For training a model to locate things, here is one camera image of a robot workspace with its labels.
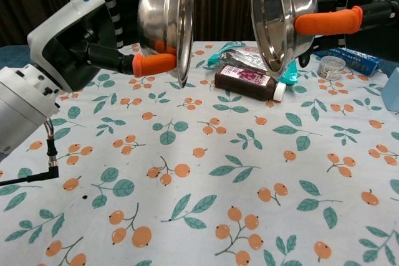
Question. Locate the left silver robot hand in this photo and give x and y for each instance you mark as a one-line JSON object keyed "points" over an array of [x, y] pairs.
{"points": [[78, 32]]}

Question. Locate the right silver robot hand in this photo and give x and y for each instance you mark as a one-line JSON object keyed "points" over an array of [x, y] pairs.
{"points": [[371, 13]]}

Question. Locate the metal bowl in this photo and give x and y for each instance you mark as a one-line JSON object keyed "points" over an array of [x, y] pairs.
{"points": [[280, 20], [162, 13]]}

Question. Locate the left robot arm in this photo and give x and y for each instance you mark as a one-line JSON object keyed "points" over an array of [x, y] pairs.
{"points": [[22, 104]]}

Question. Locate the floral tablecloth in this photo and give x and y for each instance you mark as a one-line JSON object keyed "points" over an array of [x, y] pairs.
{"points": [[199, 169]]}

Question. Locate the blue cookie box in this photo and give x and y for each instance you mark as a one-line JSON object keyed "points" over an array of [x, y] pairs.
{"points": [[358, 57]]}

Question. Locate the small clear round jar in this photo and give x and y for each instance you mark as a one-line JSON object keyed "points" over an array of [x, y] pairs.
{"points": [[332, 68]]}

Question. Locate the light blue foam cube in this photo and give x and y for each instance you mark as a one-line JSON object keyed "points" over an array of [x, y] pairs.
{"points": [[392, 91]]}

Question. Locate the teal silver snack packet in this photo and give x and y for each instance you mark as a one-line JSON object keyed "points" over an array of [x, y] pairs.
{"points": [[237, 57]]}

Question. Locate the dark juice bottle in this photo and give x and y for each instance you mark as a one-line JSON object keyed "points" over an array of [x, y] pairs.
{"points": [[246, 82]]}

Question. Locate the dark pleated partition screen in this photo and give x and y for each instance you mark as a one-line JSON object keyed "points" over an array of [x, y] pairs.
{"points": [[221, 1]]}

